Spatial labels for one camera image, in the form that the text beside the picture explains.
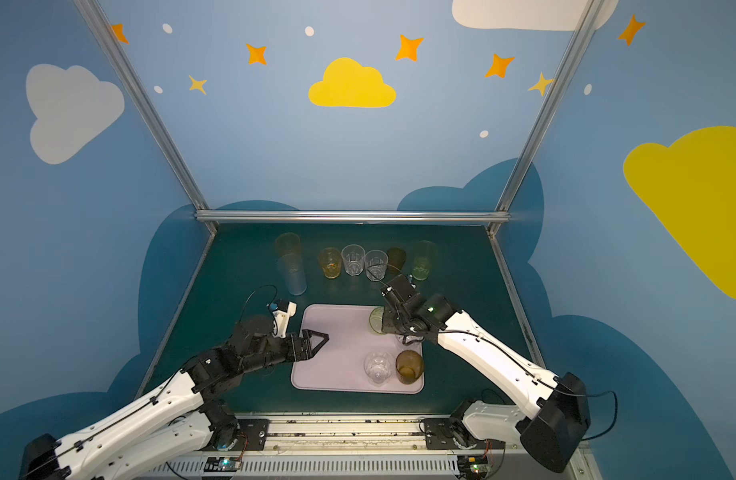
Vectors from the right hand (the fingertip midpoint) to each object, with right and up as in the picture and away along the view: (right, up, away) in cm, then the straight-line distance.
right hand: (392, 318), depth 78 cm
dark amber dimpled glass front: (+5, -16, +7) cm, 18 cm away
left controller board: (-42, -34, -8) cm, 54 cm away
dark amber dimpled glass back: (+3, +15, +26) cm, 30 cm away
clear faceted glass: (-4, -16, +7) cm, 18 cm away
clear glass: (-12, +16, +29) cm, 36 cm away
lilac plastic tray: (-15, -15, +7) cm, 23 cm away
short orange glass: (-21, +15, +29) cm, 39 cm away
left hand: (-18, -5, -5) cm, 19 cm away
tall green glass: (+13, +17, +22) cm, 31 cm away
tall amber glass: (-34, +21, +23) cm, 46 cm away
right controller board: (+19, -35, -7) cm, 40 cm away
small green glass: (-4, -1, 0) cm, 4 cm away
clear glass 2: (-4, +13, +27) cm, 31 cm away
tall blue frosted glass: (-33, +12, +22) cm, 41 cm away
